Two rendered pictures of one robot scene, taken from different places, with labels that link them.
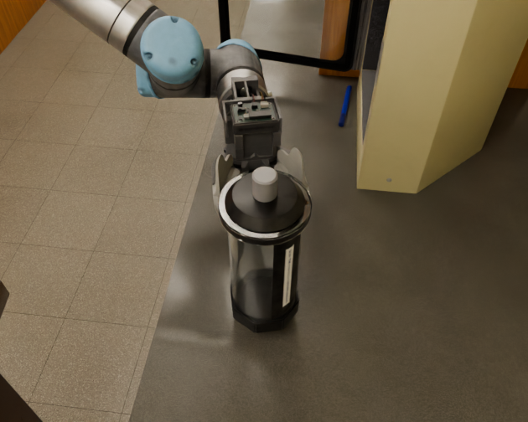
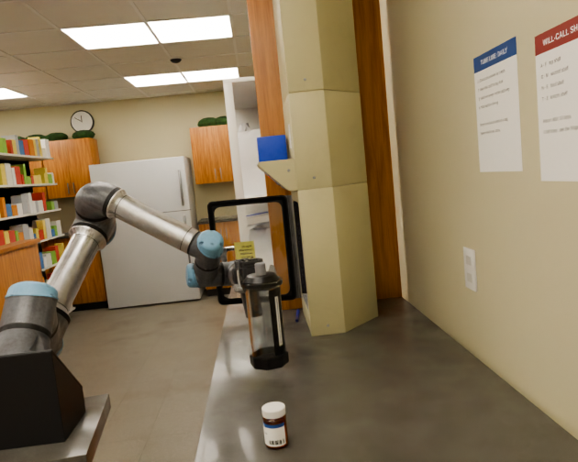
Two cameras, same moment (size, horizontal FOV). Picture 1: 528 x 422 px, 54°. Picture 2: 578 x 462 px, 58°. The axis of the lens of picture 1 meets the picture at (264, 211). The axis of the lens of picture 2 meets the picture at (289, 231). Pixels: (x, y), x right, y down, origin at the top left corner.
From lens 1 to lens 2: 96 cm
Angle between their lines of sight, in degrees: 43
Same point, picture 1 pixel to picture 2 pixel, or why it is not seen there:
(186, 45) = (216, 238)
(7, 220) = not seen: outside the picture
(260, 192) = (259, 269)
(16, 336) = not seen: outside the picture
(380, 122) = (312, 287)
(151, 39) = (202, 236)
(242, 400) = (267, 397)
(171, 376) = (224, 398)
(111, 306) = not seen: outside the picture
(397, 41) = (308, 242)
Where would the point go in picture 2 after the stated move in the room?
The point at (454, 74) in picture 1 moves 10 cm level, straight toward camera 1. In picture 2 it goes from (339, 253) to (334, 259)
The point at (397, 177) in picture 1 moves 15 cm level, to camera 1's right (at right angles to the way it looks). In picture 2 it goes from (331, 322) to (376, 315)
